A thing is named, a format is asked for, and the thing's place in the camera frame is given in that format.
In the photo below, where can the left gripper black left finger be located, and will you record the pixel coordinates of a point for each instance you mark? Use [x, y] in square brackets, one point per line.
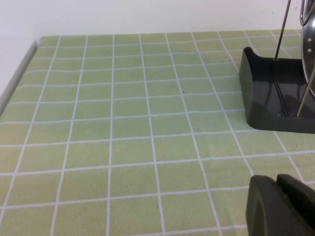
[265, 211]

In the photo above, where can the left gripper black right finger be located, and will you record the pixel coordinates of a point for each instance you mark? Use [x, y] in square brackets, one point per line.
[302, 196]

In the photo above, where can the stainless steel pot lid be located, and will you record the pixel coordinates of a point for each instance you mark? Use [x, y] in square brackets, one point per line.
[310, 54]

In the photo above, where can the green checkered tablecloth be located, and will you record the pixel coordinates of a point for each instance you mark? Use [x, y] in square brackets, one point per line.
[123, 123]

